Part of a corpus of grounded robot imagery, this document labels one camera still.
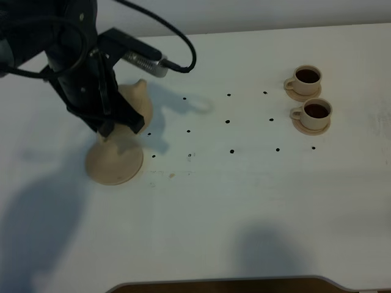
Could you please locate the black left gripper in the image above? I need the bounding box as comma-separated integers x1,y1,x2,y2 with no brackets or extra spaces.
50,28,162,137

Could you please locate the beige ceramic teapot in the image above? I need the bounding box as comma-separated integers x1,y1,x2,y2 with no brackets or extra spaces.
97,79,153,154

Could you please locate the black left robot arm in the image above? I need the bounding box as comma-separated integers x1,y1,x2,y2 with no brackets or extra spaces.
1,1,162,137

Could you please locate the beige teapot saucer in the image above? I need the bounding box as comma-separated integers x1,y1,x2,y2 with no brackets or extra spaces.
85,139,144,186

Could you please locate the far beige cup saucer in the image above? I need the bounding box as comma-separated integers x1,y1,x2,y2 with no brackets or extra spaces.
285,86,322,103

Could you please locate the beige cup saucer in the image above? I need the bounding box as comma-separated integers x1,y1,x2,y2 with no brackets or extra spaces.
285,86,322,103
291,119,331,136

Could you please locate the near beige cup saucer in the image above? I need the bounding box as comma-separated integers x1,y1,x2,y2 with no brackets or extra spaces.
291,119,331,136

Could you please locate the far beige teacup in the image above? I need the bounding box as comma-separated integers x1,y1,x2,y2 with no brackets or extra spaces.
283,65,323,96

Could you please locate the beige teacup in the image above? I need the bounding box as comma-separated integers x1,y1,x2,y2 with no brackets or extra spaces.
283,65,323,96
290,98,332,131

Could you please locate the near beige teacup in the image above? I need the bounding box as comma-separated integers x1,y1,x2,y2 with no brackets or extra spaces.
290,98,332,131

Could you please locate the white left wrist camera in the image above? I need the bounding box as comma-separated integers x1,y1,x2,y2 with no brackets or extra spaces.
122,51,168,78

